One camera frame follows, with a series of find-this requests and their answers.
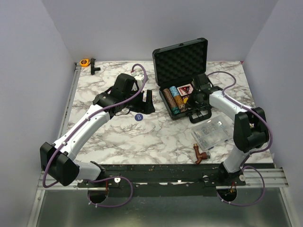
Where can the black t-shaped tool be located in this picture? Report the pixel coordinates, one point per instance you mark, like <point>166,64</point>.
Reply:
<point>93,68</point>

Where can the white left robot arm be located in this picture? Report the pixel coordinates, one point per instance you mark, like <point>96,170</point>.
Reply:
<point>58,159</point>

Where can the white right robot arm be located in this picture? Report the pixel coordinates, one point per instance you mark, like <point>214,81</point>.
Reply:
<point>250,131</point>

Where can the blue small blind button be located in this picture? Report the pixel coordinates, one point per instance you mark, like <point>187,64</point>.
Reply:
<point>138,117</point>

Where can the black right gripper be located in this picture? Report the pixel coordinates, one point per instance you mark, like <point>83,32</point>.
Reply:
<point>195,106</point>

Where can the clear plastic bag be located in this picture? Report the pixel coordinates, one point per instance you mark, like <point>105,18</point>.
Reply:
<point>213,132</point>

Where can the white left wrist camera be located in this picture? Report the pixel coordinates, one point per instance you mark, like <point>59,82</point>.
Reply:
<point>139,78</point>

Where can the black triangular all-in button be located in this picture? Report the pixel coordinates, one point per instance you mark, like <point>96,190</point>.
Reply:
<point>187,89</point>

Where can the brown faucet tap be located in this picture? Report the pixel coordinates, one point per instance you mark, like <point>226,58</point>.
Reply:
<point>200,156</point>

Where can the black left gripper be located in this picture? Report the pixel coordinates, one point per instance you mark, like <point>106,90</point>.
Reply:
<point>144,107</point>

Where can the brown chip stack row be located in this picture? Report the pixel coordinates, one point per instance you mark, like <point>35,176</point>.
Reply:
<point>170,101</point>

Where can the orange tape measure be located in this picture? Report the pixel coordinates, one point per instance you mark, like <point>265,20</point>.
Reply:
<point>85,63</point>

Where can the black poker set case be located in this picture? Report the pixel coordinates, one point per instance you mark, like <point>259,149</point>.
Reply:
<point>176,65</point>

